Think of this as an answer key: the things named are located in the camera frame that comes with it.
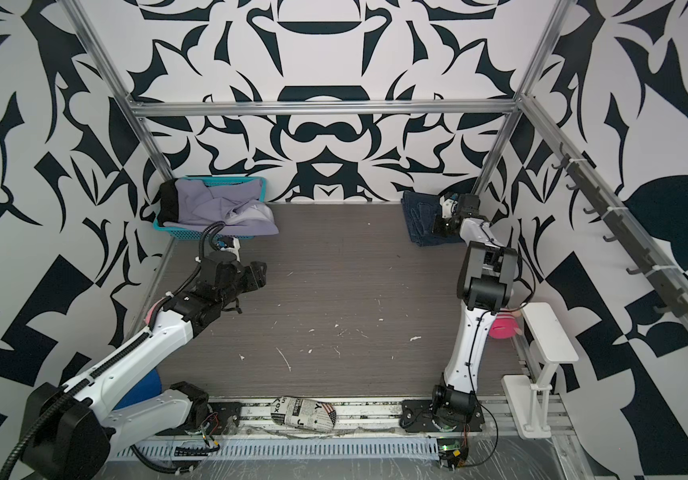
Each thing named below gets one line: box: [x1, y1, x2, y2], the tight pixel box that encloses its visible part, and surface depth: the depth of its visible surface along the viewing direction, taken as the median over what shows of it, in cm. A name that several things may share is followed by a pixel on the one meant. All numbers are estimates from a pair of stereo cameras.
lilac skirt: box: [163, 178, 280, 236], surface depth 114 cm
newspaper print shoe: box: [270, 396, 337, 432], surface depth 74 cm
